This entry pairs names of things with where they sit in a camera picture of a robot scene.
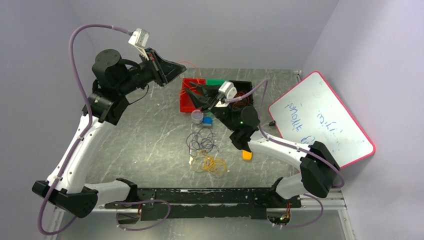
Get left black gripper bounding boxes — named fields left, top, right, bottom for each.
left=117, top=47, right=187, bottom=95

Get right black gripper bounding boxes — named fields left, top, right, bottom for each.
left=183, top=81, right=238, bottom=132

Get orange cable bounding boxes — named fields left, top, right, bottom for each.
left=178, top=60, right=254, bottom=112

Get purple dark cables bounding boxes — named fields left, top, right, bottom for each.
left=185, top=128, right=220, bottom=157

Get yellow orange cables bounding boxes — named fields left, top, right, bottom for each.
left=189, top=150, right=229, bottom=176

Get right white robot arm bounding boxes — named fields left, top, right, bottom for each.
left=184, top=81, right=340, bottom=207

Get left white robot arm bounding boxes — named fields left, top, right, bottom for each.
left=32, top=48, right=186, bottom=218

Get green plastic bin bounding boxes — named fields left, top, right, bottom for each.
left=205, top=78, right=226, bottom=86

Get red plastic bin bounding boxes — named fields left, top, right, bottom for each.
left=179, top=78, right=206, bottom=113

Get clear plastic cup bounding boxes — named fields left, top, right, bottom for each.
left=190, top=109, right=204, bottom=125

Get blue block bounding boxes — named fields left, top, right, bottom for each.
left=202, top=116, right=213, bottom=128

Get black plastic bin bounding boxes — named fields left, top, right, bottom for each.
left=229, top=80, right=254, bottom=110

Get orange yellow block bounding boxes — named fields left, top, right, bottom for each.
left=242, top=150, right=253, bottom=161

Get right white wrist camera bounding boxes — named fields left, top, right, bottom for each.
left=214, top=81, right=237, bottom=108

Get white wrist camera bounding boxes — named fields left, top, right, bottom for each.
left=128, top=28, right=150, bottom=60
left=214, top=81, right=237, bottom=108

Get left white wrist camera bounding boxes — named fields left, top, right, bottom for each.
left=128, top=28, right=150, bottom=60

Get right purple cable hose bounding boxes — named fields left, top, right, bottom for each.
left=226, top=78, right=345, bottom=230

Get purple cable hose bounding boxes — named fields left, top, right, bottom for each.
left=37, top=23, right=171, bottom=236
left=226, top=78, right=345, bottom=230

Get white board with pink frame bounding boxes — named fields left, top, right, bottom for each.
left=268, top=71, right=376, bottom=168

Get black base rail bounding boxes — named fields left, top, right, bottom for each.
left=105, top=187, right=302, bottom=221

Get left purple cable hose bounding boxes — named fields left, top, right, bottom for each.
left=37, top=23, right=171, bottom=236

